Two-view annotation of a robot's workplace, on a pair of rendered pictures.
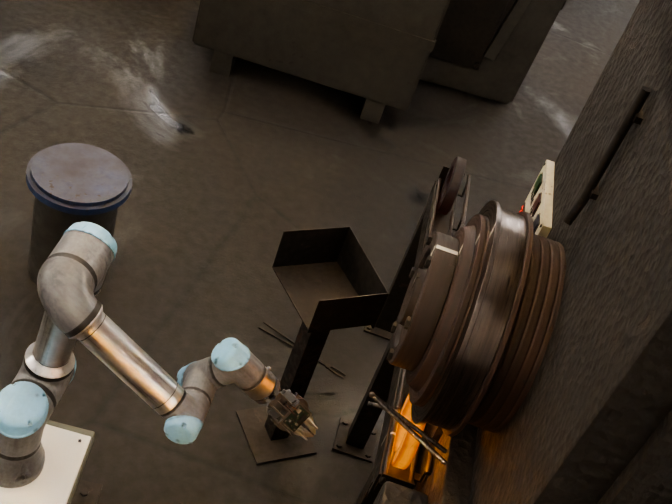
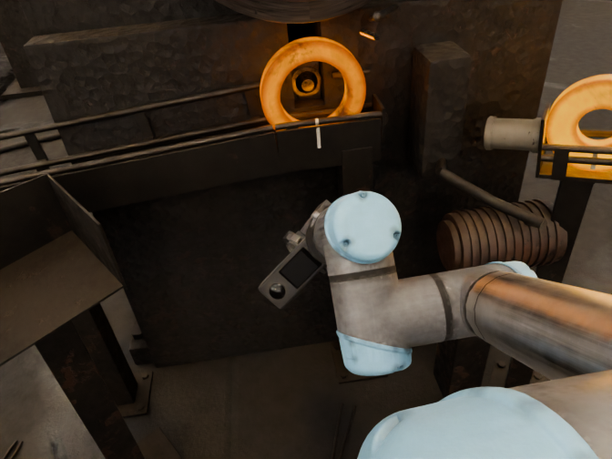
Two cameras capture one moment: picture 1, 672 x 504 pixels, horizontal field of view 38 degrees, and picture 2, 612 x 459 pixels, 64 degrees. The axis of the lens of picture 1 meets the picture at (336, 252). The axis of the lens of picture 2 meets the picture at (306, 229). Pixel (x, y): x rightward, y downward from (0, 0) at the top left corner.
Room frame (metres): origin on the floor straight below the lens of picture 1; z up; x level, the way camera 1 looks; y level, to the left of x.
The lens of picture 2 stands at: (1.54, 0.55, 1.09)
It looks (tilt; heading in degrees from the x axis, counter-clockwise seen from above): 37 degrees down; 267
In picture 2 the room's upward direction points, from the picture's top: 5 degrees counter-clockwise
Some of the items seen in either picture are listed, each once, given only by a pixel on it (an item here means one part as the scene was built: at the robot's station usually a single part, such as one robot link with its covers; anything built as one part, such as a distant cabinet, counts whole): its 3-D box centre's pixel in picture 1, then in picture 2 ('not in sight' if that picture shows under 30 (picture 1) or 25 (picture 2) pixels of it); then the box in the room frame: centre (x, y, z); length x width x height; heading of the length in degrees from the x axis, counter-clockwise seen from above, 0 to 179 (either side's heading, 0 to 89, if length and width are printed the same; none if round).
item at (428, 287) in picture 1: (420, 300); not in sight; (1.47, -0.19, 1.11); 0.28 x 0.06 x 0.28; 1
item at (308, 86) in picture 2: not in sight; (302, 70); (1.47, -0.45, 0.74); 0.17 x 0.04 x 0.04; 91
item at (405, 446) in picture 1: (409, 426); (312, 93); (1.47, -0.29, 0.75); 0.18 x 0.03 x 0.18; 3
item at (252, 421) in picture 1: (302, 351); (73, 397); (1.95, -0.01, 0.36); 0.26 x 0.20 x 0.72; 36
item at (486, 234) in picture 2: not in sight; (485, 310); (1.13, -0.16, 0.27); 0.22 x 0.13 x 0.53; 1
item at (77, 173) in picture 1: (74, 223); not in sight; (2.28, 0.83, 0.22); 0.32 x 0.32 x 0.43
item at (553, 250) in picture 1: (505, 330); not in sight; (1.47, -0.37, 1.11); 0.47 x 0.10 x 0.47; 1
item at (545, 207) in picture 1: (532, 222); not in sight; (1.81, -0.39, 1.15); 0.26 x 0.02 x 0.18; 1
